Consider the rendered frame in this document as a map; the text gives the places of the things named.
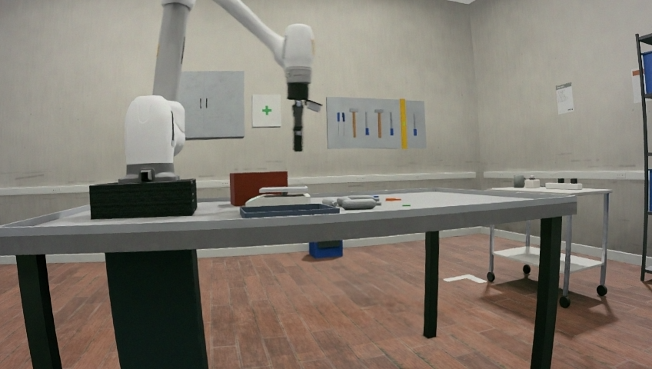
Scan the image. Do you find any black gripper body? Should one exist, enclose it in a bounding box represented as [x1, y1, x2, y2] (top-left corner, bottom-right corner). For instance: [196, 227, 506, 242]
[285, 83, 308, 100]

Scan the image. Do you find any white digital scale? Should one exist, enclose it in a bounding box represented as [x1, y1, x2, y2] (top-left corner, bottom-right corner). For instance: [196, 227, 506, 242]
[245, 186, 311, 207]

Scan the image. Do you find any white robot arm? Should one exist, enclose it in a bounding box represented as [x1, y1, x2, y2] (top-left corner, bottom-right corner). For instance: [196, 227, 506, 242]
[118, 0, 312, 184]

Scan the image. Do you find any red open box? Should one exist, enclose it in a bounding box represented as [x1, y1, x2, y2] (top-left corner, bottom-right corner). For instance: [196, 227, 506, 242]
[229, 171, 288, 206]

